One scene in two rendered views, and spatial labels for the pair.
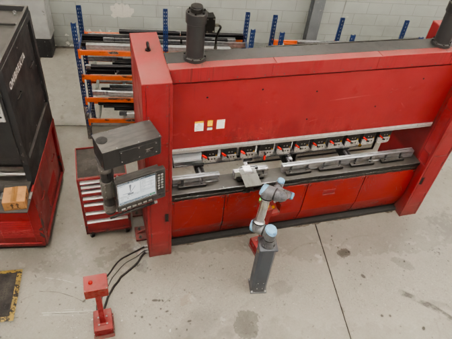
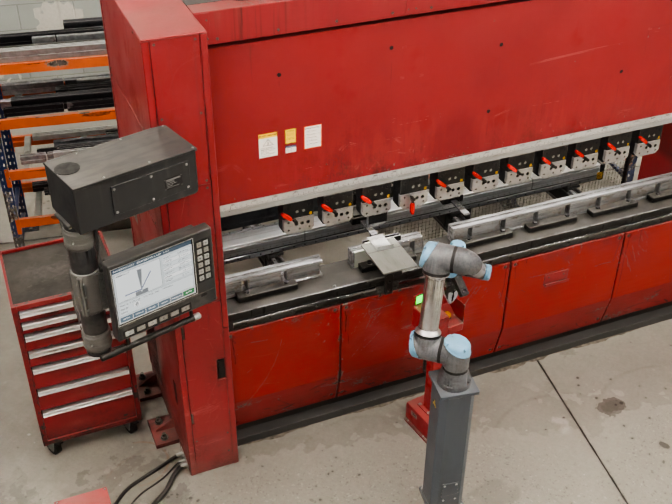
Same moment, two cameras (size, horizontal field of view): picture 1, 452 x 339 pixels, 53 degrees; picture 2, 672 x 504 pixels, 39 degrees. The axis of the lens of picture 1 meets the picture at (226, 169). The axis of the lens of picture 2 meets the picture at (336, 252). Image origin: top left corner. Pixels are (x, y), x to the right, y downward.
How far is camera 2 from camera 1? 0.80 m
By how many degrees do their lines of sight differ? 9
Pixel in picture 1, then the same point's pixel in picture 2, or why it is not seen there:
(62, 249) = not seen: outside the picture
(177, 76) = (213, 27)
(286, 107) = (444, 87)
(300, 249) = (518, 412)
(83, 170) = (24, 289)
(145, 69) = (143, 17)
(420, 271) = not seen: outside the picture
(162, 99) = (187, 73)
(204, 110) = (276, 106)
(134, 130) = (135, 145)
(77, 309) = not seen: outside the picture
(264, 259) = (452, 418)
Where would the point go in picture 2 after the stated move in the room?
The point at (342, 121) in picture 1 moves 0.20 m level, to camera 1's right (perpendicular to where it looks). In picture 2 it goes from (560, 111) to (599, 110)
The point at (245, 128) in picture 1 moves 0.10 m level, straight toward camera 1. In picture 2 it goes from (364, 142) to (365, 152)
